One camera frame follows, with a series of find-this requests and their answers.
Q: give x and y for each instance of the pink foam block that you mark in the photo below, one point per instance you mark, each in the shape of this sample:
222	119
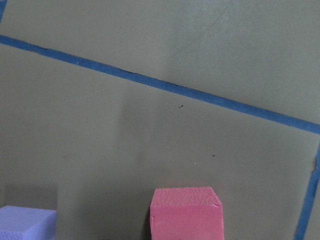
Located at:
186	213

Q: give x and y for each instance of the purple foam block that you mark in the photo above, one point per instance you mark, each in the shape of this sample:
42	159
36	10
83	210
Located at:
24	223

